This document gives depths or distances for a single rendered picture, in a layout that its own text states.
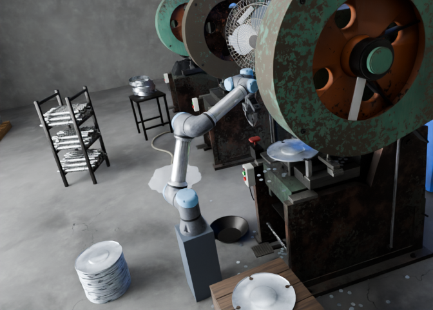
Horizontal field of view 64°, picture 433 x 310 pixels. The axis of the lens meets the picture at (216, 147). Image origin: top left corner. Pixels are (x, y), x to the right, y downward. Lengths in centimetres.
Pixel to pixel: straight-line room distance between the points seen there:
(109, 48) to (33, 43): 152
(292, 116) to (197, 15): 182
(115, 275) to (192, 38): 190
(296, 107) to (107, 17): 711
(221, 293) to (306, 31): 122
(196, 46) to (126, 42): 531
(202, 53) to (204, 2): 40
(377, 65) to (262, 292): 110
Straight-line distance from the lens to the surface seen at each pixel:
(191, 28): 303
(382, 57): 147
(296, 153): 197
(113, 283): 239
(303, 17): 134
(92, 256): 244
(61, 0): 831
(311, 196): 186
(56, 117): 381
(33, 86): 859
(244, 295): 177
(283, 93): 135
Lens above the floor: 165
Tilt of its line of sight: 24 degrees down
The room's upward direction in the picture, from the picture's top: 9 degrees counter-clockwise
